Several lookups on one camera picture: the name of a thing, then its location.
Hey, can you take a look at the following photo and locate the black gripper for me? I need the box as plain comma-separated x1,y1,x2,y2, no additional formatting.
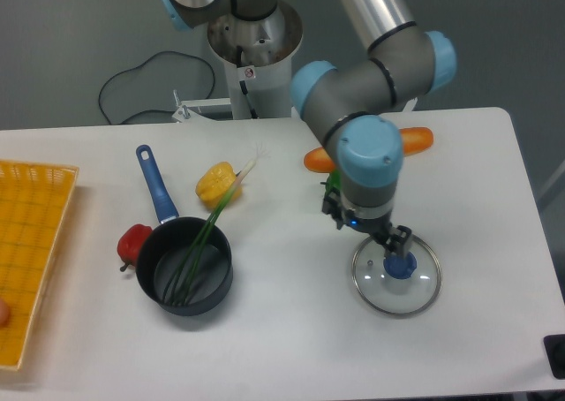
321,188,412,258

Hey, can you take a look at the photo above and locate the glass pot lid blue knob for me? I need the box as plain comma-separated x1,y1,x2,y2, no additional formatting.
350,231,443,320

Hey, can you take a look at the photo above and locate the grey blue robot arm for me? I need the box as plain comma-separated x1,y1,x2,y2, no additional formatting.
162,0,456,257

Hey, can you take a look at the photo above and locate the green bell pepper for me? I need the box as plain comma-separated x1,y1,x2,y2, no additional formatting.
321,169,341,200

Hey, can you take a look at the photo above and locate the orange baguette bread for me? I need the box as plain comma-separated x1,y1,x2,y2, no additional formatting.
303,127,434,173

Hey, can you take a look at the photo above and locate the yellow bell pepper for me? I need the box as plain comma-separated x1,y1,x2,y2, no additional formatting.
195,162,237,212

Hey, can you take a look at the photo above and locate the green spring onion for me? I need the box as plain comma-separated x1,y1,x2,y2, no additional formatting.
162,146,266,306

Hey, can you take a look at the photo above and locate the black device at table corner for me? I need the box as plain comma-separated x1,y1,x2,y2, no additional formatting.
543,334,565,380

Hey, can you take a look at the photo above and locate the red bell pepper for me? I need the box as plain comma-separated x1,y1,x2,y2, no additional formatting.
117,223,153,272

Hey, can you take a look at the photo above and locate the yellow woven basket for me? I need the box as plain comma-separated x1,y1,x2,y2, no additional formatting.
1,160,79,371

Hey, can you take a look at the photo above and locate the dark pot blue handle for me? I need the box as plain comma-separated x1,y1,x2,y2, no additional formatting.
136,145,233,316

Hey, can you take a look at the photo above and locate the black cable on floor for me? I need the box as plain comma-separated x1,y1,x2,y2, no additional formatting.
97,49,216,126

